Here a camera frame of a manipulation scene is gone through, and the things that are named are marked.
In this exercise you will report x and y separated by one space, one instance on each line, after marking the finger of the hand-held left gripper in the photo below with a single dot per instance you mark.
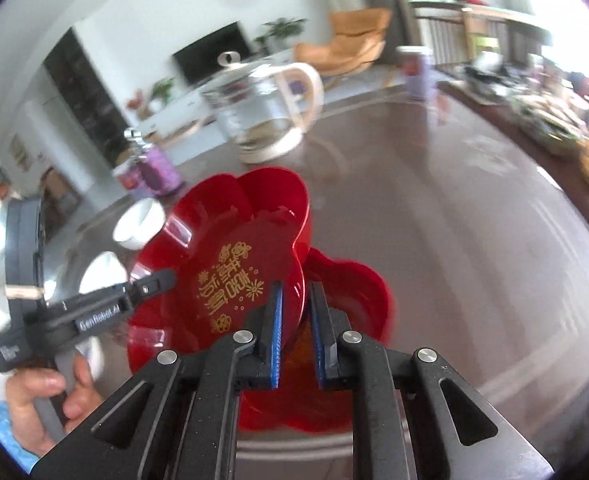
154 285

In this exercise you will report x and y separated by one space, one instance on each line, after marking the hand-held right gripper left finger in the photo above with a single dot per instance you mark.
276 340

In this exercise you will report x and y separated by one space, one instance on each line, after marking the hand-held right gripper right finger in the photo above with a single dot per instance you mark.
317 340

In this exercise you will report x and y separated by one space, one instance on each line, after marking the plain white bowl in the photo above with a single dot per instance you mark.
102 272

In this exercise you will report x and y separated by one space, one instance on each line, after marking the red flower-shaped plate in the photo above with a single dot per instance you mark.
234 260
354 290

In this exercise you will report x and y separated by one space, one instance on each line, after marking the white ribbed bowl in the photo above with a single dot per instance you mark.
139 222

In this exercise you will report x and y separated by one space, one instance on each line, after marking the person's left hand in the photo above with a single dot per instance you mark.
24 405

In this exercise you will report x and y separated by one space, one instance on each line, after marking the wooden chair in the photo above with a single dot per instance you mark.
59 192

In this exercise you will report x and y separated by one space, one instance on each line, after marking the purple bottle with silver cap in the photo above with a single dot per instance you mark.
159 172

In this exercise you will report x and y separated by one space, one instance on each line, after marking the small wooden bench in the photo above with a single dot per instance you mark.
189 132

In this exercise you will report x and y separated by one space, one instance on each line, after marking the blue cloth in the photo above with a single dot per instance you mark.
2 435

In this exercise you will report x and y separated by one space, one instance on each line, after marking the white television cabinet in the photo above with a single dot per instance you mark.
179 110

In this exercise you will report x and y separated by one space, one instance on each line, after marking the dark tall cabinet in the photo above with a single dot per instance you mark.
82 95

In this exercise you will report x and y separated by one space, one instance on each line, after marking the red flower arrangement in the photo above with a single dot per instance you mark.
135 101

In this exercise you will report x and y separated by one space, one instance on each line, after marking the glass electric kettle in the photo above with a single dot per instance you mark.
259 105

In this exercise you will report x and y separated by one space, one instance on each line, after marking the black television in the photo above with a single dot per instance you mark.
212 52

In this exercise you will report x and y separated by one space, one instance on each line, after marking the large green potted plant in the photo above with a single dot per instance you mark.
282 30

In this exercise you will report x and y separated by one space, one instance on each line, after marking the orange lounge chair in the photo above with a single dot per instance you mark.
349 42

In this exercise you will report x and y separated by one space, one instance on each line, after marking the bowl of snacks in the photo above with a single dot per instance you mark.
554 127

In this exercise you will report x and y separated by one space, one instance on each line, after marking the wooden slatted bench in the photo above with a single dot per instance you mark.
444 30

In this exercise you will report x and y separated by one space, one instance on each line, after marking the grey curtain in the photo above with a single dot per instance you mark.
392 5

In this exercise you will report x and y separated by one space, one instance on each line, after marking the framed wall picture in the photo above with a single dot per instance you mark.
19 152

